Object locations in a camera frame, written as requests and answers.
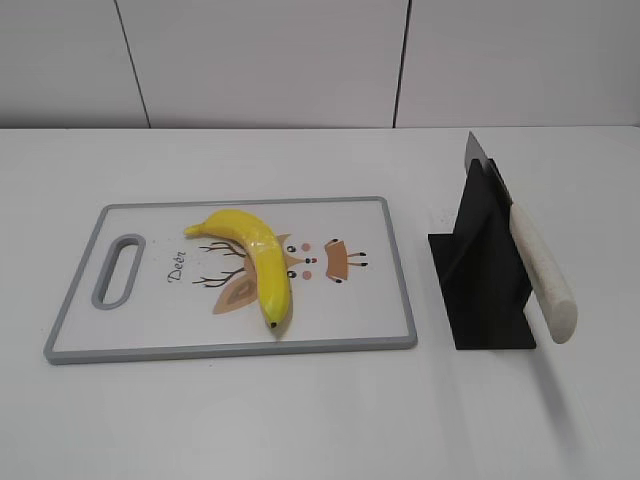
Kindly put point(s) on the white-handled kitchen knife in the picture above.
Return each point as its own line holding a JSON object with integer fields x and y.
{"x": 552, "y": 291}

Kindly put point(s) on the yellow plastic banana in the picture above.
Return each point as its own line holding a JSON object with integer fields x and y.
{"x": 266, "y": 254}

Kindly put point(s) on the white deer cutting board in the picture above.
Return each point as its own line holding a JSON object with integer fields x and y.
{"x": 144, "y": 291}

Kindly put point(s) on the black knife stand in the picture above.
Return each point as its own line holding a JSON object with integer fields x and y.
{"x": 482, "y": 278}

